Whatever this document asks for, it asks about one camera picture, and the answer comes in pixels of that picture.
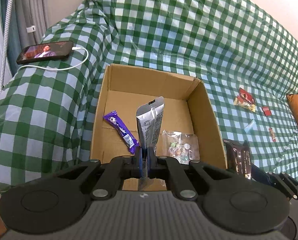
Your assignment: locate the dark brown snack packet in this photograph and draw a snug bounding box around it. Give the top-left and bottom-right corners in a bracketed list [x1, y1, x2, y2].
[223, 139, 251, 179]

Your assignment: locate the clear candy bag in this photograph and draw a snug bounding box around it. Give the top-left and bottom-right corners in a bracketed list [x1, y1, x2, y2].
[161, 131, 200, 165]

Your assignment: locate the small red yellow candy stick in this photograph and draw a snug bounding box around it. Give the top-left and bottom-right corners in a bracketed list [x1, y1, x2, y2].
[269, 127, 276, 142]

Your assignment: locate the light blue sachet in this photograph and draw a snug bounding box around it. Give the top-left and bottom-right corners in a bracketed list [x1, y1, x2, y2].
[244, 120, 256, 133]

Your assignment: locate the silver snack packet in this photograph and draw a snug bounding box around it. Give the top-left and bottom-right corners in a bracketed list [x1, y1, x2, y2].
[136, 96, 165, 190]

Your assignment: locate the purple chocolate bar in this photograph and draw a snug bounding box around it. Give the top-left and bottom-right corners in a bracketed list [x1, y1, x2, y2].
[103, 111, 139, 155]

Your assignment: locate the small red square packet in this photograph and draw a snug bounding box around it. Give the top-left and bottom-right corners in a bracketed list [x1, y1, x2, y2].
[262, 106, 272, 116]

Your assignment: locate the yellow cow snack bar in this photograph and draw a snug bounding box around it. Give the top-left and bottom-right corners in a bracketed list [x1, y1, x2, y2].
[233, 95, 256, 113]

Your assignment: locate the open cardboard box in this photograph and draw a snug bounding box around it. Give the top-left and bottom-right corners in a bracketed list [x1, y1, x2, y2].
[90, 64, 227, 168]

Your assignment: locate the red chocolate wrapper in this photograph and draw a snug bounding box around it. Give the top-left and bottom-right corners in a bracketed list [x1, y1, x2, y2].
[239, 88, 255, 105]

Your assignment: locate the green checkered cloth cover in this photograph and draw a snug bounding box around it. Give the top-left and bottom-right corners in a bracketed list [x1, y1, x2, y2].
[0, 0, 298, 194]

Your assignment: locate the black smartphone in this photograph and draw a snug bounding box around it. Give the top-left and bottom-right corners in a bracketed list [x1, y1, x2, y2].
[16, 41, 74, 64]

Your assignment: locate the white curtain clip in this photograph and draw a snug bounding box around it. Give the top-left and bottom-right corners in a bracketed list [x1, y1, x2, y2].
[26, 25, 36, 33]

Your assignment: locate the grey curtain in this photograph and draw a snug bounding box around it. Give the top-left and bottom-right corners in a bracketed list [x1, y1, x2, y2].
[0, 0, 47, 64]

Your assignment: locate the braided pole with black handle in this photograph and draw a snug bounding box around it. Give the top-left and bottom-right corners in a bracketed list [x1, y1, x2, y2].
[0, 0, 13, 93]

